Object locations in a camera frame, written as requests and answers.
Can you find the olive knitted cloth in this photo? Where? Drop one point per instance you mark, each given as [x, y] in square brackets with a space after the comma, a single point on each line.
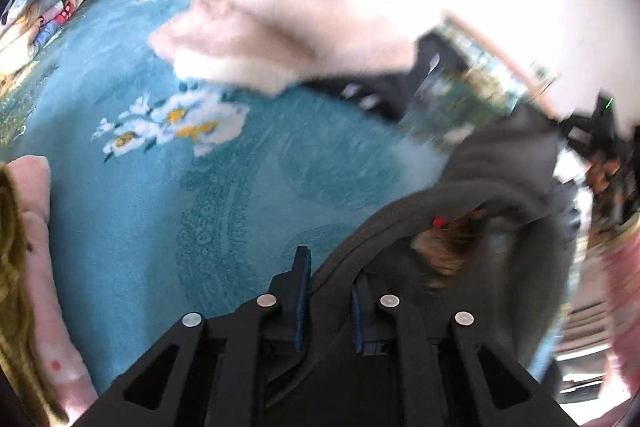
[15, 287]

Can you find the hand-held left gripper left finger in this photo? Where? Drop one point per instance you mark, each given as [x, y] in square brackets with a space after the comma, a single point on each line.
[299, 307]

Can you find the pink fluffy cloth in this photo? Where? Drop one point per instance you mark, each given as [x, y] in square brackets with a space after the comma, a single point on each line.
[280, 27]

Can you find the pink folded cloth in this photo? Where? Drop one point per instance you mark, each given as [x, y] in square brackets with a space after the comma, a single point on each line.
[45, 287]

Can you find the dark grey printed garment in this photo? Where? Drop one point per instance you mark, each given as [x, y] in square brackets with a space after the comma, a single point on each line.
[500, 152]

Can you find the pile of mixed clothes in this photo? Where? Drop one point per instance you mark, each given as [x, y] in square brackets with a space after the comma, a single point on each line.
[55, 2]

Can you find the blue floral blanket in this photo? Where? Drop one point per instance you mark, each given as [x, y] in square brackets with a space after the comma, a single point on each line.
[150, 187]

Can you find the person's right forearm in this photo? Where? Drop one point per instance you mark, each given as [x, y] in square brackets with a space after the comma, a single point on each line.
[622, 307]

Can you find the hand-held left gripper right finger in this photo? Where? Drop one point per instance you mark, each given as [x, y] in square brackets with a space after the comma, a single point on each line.
[358, 317]

